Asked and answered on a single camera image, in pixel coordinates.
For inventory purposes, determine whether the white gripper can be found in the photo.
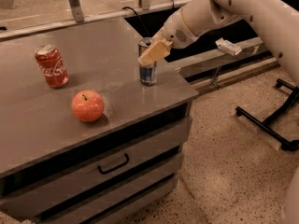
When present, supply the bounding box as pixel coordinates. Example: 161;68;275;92
138;9;198;66

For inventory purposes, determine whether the silver blue redbull can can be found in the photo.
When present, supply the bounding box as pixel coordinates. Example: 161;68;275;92
138;37;157;86

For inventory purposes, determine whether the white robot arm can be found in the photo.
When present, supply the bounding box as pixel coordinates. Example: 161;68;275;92
138;0;299;84

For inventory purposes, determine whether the red coke can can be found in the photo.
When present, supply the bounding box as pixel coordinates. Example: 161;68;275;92
35;44;69;88

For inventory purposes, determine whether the white packet on ledge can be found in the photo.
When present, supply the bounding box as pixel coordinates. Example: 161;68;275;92
216;38;242;56

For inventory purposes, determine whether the red apple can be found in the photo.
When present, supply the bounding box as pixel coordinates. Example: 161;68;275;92
71;91;105;122

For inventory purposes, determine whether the black metal floor stand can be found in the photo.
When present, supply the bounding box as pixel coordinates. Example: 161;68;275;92
235;78;299;151

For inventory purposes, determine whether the grey drawer cabinet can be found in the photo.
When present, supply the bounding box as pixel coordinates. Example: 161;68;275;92
0;18;196;224

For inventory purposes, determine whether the black cable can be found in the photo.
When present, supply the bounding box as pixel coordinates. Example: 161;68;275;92
121;6;150;39

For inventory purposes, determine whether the left metal window post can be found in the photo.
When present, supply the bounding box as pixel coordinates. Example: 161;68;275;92
68;0;84;22

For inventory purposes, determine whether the black drawer handle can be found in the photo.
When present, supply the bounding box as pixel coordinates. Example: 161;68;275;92
97;153;130;175

